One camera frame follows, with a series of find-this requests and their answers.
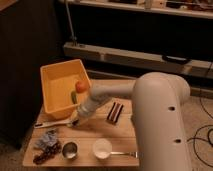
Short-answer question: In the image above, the dark grape bunch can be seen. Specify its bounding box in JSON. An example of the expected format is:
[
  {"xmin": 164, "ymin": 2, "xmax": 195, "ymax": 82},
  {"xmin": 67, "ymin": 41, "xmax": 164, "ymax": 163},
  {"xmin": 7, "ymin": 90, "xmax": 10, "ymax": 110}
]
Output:
[{"xmin": 33, "ymin": 142, "xmax": 62, "ymax": 165}]

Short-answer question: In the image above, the silver fork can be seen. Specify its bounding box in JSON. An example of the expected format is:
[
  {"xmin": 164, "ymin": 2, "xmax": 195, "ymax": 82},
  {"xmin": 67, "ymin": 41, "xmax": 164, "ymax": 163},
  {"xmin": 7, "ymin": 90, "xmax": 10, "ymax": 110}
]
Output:
[{"xmin": 111, "ymin": 152, "xmax": 138, "ymax": 158}]

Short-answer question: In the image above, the yellow plastic tray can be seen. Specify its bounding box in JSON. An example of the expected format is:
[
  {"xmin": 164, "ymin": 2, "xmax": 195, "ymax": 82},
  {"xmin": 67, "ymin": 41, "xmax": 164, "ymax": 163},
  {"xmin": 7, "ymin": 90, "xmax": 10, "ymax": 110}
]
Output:
[{"xmin": 40, "ymin": 59, "xmax": 91, "ymax": 120}]

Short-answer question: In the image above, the grey ribbed gripper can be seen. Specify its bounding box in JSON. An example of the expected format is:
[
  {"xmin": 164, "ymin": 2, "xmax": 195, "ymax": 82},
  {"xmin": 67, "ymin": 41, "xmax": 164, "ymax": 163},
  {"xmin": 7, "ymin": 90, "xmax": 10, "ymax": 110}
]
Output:
[{"xmin": 70, "ymin": 97, "xmax": 103, "ymax": 127}]

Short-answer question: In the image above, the grey shelf rail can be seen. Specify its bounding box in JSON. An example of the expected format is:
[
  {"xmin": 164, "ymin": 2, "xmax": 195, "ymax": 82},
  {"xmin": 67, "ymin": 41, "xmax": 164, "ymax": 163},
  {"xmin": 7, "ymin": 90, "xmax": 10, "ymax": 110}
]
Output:
[{"xmin": 63, "ymin": 42, "xmax": 210, "ymax": 77}]

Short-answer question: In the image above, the small metal cup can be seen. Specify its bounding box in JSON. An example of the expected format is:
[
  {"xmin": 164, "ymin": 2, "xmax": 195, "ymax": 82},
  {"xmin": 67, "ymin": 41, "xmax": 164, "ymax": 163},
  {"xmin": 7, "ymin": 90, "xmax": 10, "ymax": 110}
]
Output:
[{"xmin": 62, "ymin": 142, "xmax": 78, "ymax": 159}]

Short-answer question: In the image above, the green pepper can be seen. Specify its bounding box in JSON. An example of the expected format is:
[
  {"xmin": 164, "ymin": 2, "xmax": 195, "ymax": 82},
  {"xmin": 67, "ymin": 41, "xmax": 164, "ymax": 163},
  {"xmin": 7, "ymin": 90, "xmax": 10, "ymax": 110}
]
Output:
[{"xmin": 71, "ymin": 91, "xmax": 78, "ymax": 104}]

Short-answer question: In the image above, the orange fruit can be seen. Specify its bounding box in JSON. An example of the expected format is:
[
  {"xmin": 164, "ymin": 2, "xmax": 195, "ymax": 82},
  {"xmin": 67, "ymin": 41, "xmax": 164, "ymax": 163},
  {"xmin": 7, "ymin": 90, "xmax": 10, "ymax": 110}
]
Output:
[{"xmin": 75, "ymin": 81, "xmax": 88, "ymax": 93}]

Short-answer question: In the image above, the white bowl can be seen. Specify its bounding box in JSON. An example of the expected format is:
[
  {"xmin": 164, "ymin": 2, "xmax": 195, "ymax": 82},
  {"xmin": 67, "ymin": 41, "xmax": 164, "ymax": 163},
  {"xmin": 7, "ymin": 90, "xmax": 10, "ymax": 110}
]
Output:
[{"xmin": 92, "ymin": 139, "xmax": 112, "ymax": 160}]

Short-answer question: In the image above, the brown striped sponge block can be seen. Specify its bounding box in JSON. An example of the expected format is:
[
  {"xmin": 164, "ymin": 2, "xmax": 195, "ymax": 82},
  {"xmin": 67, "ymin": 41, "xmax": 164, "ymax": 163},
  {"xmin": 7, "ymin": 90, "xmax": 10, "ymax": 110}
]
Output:
[{"xmin": 106, "ymin": 102, "xmax": 124, "ymax": 124}]

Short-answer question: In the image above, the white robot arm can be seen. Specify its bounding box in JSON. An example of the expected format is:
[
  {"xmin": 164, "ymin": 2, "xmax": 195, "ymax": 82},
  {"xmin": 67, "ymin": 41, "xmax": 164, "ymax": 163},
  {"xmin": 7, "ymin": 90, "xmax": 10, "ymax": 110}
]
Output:
[{"xmin": 71, "ymin": 72, "xmax": 192, "ymax": 171}]

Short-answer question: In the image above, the blue grey cloth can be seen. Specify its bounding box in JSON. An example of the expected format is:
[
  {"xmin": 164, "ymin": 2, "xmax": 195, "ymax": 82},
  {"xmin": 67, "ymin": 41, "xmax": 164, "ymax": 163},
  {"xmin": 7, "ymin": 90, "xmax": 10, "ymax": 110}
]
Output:
[{"xmin": 34, "ymin": 130, "xmax": 57, "ymax": 150}]

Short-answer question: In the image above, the black cable on floor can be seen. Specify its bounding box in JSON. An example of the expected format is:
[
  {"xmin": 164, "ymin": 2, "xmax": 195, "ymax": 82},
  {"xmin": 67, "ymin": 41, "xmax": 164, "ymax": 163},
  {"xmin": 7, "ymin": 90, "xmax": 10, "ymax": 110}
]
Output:
[{"xmin": 187, "ymin": 63, "xmax": 213, "ymax": 169}]

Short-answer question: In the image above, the wooden table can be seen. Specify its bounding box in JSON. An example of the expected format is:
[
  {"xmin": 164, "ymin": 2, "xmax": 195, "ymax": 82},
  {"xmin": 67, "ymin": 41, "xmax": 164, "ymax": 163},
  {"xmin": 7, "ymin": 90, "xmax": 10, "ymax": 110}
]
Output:
[{"xmin": 23, "ymin": 98, "xmax": 139, "ymax": 169}]

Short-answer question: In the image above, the metal pole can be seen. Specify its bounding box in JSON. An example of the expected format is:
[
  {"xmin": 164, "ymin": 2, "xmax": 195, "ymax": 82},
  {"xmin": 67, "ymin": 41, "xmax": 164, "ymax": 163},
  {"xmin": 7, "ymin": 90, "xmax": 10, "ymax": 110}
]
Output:
[{"xmin": 65, "ymin": 0, "xmax": 77, "ymax": 46}]

